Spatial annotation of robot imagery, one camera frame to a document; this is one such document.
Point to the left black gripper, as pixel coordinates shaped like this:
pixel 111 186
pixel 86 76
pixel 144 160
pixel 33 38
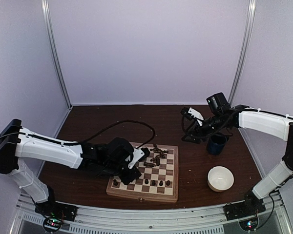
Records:
pixel 135 173

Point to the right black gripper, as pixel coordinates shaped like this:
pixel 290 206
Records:
pixel 196 130

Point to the wooden chess board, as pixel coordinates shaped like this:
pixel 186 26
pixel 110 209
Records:
pixel 167 170

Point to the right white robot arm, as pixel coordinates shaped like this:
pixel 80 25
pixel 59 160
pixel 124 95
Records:
pixel 275 133

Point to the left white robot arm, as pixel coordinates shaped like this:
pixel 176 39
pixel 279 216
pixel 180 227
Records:
pixel 18 143

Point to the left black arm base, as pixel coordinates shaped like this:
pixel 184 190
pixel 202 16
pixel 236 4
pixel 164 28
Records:
pixel 55 214

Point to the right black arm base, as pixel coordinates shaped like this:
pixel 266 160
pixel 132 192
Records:
pixel 245 211

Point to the pile of dark chess pieces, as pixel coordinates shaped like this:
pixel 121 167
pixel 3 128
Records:
pixel 155 160

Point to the dark blue mug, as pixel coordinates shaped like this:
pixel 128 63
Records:
pixel 216 144

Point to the white bowl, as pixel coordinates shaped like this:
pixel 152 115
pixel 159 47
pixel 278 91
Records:
pixel 220 179

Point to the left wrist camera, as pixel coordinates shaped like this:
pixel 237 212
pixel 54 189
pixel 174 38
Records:
pixel 137 155

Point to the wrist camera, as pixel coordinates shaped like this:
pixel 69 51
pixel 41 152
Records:
pixel 192 114
pixel 137 155

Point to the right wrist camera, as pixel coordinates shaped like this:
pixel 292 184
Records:
pixel 192 114

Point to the front aluminium rail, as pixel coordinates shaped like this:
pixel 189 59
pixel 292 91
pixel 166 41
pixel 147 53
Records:
pixel 205 220

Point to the right aluminium frame post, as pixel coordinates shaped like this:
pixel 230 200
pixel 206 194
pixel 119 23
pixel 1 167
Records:
pixel 244 48

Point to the aluminium frame post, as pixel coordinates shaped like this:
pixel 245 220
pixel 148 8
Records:
pixel 55 57
pixel 244 48

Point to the left aluminium frame post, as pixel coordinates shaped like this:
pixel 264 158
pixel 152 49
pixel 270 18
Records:
pixel 55 57

